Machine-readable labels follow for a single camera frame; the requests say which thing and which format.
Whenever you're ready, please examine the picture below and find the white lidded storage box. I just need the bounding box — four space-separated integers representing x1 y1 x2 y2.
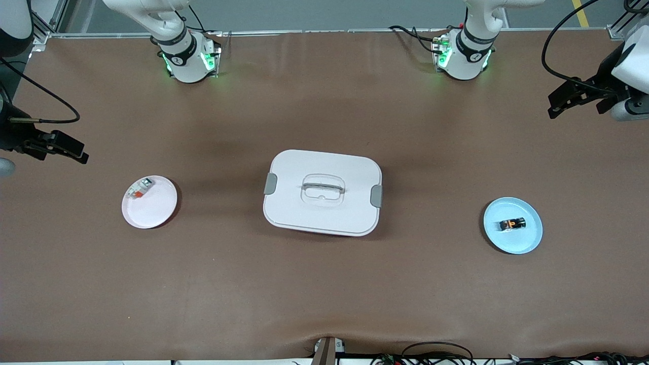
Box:
263 149 383 237

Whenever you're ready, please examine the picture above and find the black left base cable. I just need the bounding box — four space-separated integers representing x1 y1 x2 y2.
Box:
388 24 443 54

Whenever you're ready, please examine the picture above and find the pink round plate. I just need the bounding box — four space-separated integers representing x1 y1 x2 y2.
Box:
122 175 178 229

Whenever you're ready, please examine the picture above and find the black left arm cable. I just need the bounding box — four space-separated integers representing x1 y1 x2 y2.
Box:
541 0 617 95

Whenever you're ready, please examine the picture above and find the aluminium table edge rail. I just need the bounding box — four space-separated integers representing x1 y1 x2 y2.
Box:
48 28 609 39

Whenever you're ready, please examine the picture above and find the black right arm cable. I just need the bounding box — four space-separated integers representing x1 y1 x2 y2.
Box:
0 57 81 124

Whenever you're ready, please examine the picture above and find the black cable bundle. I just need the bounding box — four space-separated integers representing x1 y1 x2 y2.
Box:
370 342 649 365

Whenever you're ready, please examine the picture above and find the black base cable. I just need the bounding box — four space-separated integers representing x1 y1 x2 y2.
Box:
187 4 224 37
388 24 443 54

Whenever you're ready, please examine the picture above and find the black right base cable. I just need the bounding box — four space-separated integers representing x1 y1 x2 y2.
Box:
187 4 224 37

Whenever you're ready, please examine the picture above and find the light blue round plate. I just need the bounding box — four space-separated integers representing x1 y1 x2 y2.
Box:
483 197 543 254

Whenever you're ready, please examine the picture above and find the clear box lid handle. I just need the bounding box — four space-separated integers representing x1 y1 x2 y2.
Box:
301 174 347 204

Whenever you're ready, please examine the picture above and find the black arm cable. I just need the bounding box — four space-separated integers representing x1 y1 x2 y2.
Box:
0 57 81 124
541 0 617 95

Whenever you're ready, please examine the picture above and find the white circuit breaker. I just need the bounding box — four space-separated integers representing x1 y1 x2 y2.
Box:
127 178 154 200

